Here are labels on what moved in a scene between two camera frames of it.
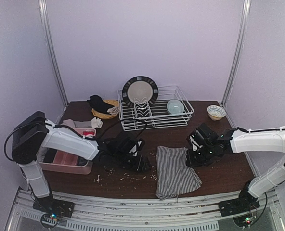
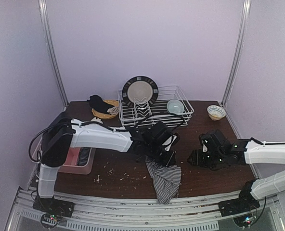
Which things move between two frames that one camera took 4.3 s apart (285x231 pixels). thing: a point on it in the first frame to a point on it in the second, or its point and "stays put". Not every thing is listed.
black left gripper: x=137 y=162 to x=165 y=155
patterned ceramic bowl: x=215 y=112 stays put
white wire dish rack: x=170 y=109 stays put
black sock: x=97 y=102 stays put
